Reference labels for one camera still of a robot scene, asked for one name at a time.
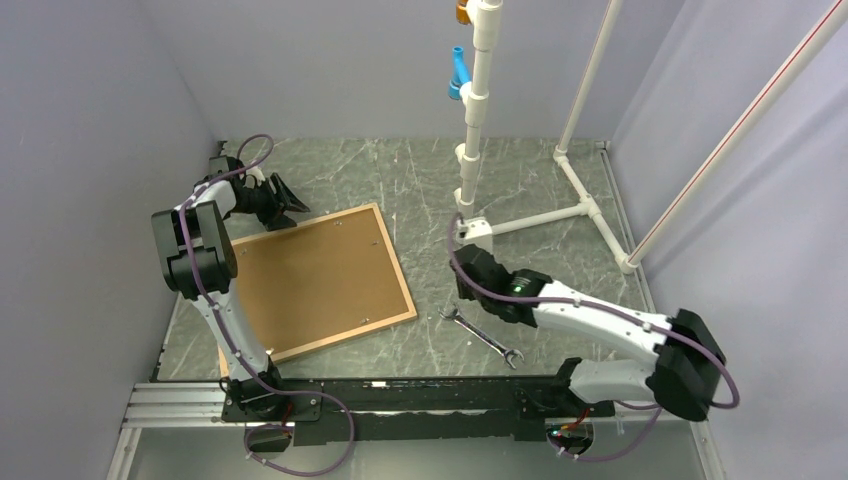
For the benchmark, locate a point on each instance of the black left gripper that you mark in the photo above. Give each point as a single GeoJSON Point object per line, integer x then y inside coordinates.
{"type": "Point", "coordinates": [286, 200]}

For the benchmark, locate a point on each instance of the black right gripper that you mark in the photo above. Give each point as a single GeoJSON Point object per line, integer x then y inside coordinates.
{"type": "Point", "coordinates": [463, 291]}

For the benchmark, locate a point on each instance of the wooden picture frame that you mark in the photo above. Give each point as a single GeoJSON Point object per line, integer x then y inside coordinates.
{"type": "Point", "coordinates": [328, 281]}

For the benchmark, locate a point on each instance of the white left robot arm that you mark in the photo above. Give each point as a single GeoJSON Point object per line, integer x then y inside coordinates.
{"type": "Point", "coordinates": [198, 261]}

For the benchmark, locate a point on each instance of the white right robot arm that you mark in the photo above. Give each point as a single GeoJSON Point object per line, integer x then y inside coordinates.
{"type": "Point", "coordinates": [670, 362]}

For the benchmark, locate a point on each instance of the white PVC pipe stand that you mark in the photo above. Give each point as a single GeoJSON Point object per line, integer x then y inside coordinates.
{"type": "Point", "coordinates": [536, 68]}

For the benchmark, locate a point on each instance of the silver open-end wrench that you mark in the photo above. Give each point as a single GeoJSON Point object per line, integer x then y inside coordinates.
{"type": "Point", "coordinates": [509, 355]}

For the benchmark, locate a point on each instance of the blue pipe fitting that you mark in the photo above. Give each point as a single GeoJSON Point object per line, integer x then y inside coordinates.
{"type": "Point", "coordinates": [460, 75]}

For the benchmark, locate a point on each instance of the orange pipe fitting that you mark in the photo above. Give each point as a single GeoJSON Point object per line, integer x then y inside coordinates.
{"type": "Point", "coordinates": [461, 12]}

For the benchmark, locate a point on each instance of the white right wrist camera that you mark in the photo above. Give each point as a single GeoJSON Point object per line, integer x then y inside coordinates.
{"type": "Point", "coordinates": [476, 231]}

